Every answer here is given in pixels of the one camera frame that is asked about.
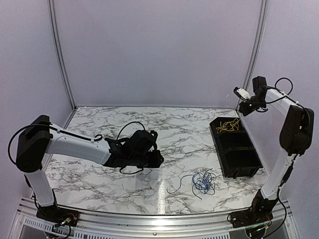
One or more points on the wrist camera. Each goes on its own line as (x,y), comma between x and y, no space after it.
(154,134)
(242,93)

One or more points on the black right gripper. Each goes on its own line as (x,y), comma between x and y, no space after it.
(244,111)

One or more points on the black bin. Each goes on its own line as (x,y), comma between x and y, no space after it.
(239,162)
(233,143)
(221,125)

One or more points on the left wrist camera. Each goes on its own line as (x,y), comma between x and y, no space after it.
(154,134)

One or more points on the left corner aluminium post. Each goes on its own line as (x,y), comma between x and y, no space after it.
(59,54)

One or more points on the black bin near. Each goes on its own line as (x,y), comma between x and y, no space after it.
(239,162)

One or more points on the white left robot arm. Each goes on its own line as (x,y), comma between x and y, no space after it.
(28,146)

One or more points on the aluminium front rail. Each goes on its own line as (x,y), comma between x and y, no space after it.
(102,225)

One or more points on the black bin middle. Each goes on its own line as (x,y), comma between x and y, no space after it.
(233,143)

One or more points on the black bin far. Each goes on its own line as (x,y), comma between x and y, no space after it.
(221,125)

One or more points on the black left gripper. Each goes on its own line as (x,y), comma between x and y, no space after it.
(156,163)

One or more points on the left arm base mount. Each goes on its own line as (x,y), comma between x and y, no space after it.
(58,215)

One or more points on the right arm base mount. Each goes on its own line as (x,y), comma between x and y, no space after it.
(246,218)

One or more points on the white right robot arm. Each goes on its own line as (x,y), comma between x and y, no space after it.
(295,137)

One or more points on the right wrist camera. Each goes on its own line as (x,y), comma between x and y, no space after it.
(242,93)

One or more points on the corner aluminium post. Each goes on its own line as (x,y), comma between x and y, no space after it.
(257,43)
(59,54)

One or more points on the right corner aluminium post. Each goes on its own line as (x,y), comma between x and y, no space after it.
(257,43)

